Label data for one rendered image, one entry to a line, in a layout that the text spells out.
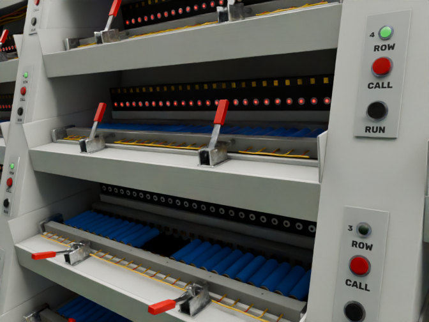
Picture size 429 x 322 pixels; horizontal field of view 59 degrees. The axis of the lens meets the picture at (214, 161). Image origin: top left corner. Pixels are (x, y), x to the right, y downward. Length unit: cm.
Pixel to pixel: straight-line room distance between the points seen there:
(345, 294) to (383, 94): 19
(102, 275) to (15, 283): 28
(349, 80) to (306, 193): 12
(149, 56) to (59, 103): 31
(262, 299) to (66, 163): 43
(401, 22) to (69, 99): 67
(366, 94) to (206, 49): 23
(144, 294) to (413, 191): 38
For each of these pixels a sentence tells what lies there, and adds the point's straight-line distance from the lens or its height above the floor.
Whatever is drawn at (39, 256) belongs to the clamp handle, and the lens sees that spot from 67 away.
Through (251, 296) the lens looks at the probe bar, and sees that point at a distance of 50.
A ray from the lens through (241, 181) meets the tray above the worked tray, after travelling 45.
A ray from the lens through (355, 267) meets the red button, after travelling 39.
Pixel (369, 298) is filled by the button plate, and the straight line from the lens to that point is 40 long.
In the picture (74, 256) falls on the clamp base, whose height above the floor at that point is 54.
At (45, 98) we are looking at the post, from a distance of 86.
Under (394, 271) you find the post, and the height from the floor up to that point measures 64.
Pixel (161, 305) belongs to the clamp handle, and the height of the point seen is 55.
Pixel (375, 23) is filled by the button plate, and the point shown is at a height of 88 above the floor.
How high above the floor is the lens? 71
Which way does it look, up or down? 2 degrees up
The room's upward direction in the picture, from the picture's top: 7 degrees clockwise
